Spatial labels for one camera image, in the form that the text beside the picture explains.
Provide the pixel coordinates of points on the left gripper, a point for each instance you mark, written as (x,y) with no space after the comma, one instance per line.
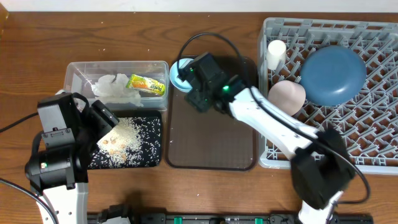
(102,117)

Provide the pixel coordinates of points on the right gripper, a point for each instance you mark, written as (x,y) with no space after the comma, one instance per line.
(193,100)

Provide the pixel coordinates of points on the light blue bowl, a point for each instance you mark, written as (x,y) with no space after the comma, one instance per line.
(176,82)

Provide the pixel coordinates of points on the white napkin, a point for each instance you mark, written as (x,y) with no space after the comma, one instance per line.
(112,89)

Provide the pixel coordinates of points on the rice food waste pile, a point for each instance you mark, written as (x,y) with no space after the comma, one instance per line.
(124,143)

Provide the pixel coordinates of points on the green orange snack wrapper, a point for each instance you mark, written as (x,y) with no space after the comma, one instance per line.
(145,84)

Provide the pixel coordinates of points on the cream cup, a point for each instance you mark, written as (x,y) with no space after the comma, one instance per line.
(276,54)

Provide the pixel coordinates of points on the dark blue plate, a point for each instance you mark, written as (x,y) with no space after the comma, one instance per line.
(332,75)

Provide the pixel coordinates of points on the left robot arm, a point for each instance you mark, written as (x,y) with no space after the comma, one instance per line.
(62,152)

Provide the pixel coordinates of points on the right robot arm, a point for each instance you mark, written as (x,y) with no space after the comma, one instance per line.
(319,163)

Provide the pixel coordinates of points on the grey dishwasher rack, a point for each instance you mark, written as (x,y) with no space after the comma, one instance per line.
(367,122)

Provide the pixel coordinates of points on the black rectangular bin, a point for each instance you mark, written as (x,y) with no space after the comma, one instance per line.
(146,155)

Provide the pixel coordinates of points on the clear plastic bin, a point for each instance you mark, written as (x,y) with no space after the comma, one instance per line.
(80,76)

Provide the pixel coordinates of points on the brown plastic tray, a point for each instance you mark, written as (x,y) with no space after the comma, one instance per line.
(208,140)

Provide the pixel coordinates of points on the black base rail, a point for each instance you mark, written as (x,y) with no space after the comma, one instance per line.
(125,214)

